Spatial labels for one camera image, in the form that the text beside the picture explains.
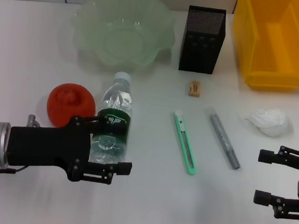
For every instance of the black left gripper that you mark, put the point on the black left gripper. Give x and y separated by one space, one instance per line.
44 146

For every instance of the clear green-label water bottle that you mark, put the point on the clear green-label water bottle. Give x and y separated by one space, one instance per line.
116 98

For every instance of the white paper ball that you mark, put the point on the white paper ball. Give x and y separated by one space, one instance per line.
269 122

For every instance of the mint green utility knife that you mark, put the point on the mint green utility knife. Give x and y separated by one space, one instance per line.
185 141

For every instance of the grey marker pen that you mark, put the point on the grey marker pen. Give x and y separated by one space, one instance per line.
223 139

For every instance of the small beige eraser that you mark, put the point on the small beige eraser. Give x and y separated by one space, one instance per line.
195 89

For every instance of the black mesh pen holder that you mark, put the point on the black mesh pen holder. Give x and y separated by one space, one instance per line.
201 43

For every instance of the pale green wavy glass bowl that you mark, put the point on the pale green wavy glass bowl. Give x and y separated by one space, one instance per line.
124 36

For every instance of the yellow plastic bin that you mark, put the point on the yellow plastic bin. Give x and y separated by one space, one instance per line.
280 50

